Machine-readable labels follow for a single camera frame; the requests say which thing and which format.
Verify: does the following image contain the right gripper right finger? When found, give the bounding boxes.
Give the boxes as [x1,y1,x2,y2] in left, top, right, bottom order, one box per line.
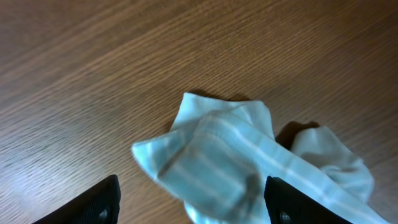
[264,176,350,224]

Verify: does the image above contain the light blue striped shorts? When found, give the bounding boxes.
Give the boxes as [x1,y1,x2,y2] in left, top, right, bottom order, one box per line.
[132,93,384,223]

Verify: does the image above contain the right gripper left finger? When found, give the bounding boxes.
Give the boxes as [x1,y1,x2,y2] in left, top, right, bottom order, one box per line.
[34,174,121,224]

